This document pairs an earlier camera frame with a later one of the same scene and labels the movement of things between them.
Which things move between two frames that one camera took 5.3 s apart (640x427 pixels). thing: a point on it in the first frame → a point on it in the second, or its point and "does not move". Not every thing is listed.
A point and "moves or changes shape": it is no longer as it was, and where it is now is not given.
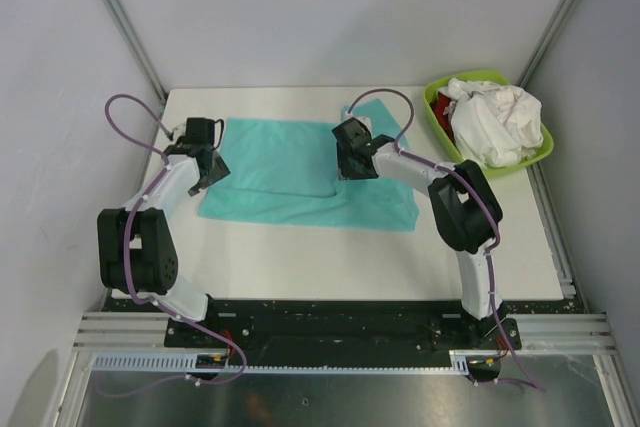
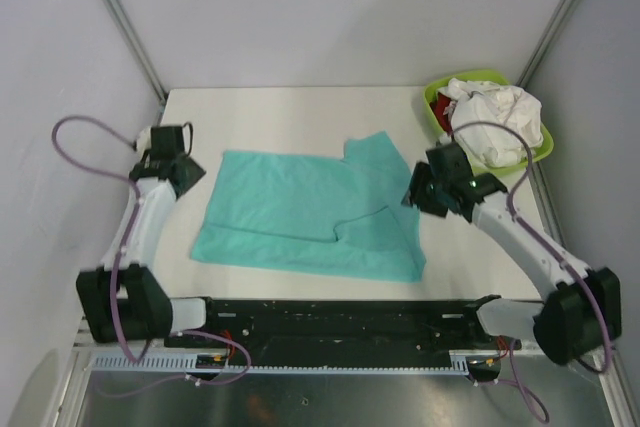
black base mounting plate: x=343 y=328 does not move
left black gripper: x=218 y=172 → x=195 y=173
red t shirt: x=438 y=104 does not move
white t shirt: x=494 y=125 does not move
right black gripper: x=346 y=171 → x=416 y=193
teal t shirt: x=288 y=174 moves or changes shape
